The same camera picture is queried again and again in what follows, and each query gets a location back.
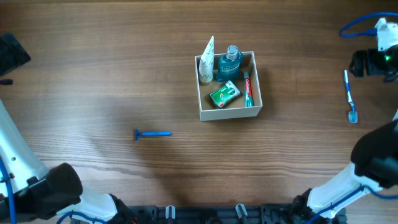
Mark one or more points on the blue disposable razor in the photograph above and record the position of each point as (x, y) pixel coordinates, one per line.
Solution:
(139, 134)

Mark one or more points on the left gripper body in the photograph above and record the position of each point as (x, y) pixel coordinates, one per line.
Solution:
(12, 54)

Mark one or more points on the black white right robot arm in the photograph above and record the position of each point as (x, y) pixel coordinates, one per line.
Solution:
(373, 161)

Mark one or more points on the white cardboard box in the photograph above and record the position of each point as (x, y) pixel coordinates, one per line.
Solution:
(236, 108)

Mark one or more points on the white leaf-print tube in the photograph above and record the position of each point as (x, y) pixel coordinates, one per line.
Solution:
(206, 66)

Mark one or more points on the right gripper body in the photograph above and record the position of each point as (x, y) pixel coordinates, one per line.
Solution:
(377, 63)

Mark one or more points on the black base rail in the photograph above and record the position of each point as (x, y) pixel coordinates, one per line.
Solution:
(238, 214)

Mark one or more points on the blue white toothbrush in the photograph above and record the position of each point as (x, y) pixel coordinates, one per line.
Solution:
(352, 114)

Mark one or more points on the green white toothpaste tube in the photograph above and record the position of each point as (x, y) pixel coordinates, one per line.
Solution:
(247, 91)

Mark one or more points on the blue mouthwash bottle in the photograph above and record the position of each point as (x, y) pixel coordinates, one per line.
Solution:
(229, 64)

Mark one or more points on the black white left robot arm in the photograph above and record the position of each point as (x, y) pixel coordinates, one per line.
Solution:
(31, 191)

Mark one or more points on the green soap packet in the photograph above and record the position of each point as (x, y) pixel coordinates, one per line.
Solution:
(225, 95)

